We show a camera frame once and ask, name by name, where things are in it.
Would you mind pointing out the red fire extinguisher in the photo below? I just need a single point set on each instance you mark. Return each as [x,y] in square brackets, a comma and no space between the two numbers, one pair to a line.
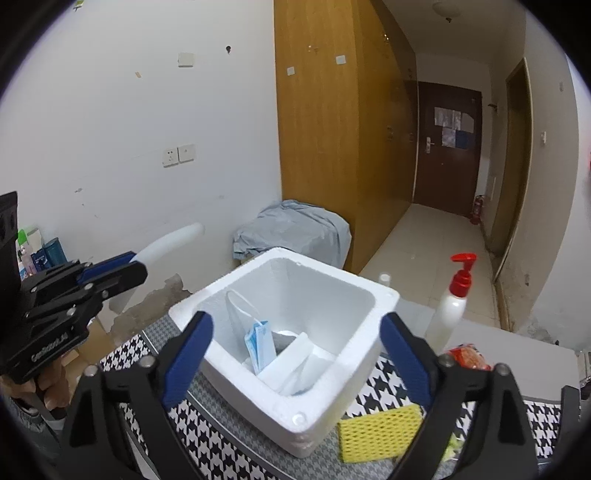
[477,210]

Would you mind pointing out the blue face mask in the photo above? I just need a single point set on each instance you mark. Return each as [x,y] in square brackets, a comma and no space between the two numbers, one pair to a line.
[261,344]

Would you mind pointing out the tall wooden wardrobe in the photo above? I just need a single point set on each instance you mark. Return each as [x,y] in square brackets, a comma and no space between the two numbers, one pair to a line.
[323,138]

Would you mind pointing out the blue-grey covered box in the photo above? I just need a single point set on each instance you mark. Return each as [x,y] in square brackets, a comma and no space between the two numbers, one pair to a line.
[295,230]

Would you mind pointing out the wooden side door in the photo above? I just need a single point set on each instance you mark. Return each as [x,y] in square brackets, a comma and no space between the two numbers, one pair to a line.
[512,184]

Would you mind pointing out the white wall socket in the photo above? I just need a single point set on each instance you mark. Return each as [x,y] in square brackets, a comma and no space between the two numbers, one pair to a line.
[170,157]

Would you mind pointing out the red snack packet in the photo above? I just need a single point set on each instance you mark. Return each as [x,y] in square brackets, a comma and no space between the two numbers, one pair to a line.
[466,357]

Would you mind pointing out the white paper notices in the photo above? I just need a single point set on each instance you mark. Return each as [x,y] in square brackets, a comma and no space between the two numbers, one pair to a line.
[452,127]

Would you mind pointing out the white pump bottle red cap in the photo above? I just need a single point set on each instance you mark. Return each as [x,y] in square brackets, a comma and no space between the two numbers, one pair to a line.
[445,318]

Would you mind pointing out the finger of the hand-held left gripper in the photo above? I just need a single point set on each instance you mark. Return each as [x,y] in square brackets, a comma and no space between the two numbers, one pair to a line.
[124,277]
[106,267]

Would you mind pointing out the blank white wall plate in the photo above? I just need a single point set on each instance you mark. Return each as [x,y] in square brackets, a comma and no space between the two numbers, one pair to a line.
[186,59]

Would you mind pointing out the dark brown entrance door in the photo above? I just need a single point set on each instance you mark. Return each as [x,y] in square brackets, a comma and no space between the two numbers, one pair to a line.
[443,175]

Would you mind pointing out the clear blue spray bottle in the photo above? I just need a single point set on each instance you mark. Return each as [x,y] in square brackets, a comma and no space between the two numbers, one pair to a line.
[384,279]

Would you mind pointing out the white plastic pipe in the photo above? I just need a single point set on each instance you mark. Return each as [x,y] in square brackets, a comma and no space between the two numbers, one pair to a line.
[171,240]

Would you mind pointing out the round ceiling lamp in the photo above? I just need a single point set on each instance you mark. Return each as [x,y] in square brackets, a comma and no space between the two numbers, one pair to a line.
[445,8]

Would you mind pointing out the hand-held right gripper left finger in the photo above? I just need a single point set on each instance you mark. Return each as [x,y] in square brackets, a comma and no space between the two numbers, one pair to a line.
[184,360]

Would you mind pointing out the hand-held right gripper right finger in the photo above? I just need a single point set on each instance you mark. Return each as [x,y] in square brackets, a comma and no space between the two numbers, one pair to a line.
[406,355]

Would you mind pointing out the person's left forearm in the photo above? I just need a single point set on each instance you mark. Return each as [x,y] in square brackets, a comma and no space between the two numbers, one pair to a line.
[32,431]

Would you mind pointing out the yellow mesh sponge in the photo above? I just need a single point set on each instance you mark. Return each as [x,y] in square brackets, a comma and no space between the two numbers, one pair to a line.
[374,434]

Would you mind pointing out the white foam box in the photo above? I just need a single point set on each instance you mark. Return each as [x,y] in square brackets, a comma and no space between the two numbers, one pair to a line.
[240,392]

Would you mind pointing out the person's left hand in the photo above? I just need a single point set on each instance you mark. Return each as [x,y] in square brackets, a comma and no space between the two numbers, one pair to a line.
[53,383]

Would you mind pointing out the white wall light switch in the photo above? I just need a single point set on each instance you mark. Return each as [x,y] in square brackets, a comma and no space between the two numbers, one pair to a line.
[186,153]

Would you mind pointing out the black white houndstooth tablecloth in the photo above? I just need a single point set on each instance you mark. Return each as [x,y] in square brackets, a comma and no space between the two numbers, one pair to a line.
[369,397]

